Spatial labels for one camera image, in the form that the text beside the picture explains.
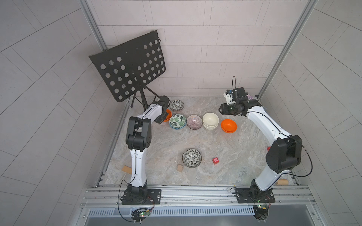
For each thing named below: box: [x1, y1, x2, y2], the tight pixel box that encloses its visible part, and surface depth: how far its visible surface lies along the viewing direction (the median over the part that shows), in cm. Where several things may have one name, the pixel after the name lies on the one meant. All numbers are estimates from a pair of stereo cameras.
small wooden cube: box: [176, 164, 184, 173], surface depth 81 cm
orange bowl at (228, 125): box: [220, 118, 239, 134], surface depth 97 cm
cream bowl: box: [202, 112, 220, 130], surface depth 96 cm
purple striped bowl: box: [186, 114, 203, 130], surface depth 98 cm
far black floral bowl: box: [169, 99, 185, 112], surface depth 111 cm
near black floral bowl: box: [181, 148, 203, 169], surface depth 84 cm
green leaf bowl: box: [168, 113, 187, 130], surface depth 100 cm
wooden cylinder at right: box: [275, 178, 289, 186], surface depth 77 cm
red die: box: [212, 157, 220, 165], surface depth 84 cm
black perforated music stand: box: [88, 30, 166, 112], surface depth 73 cm
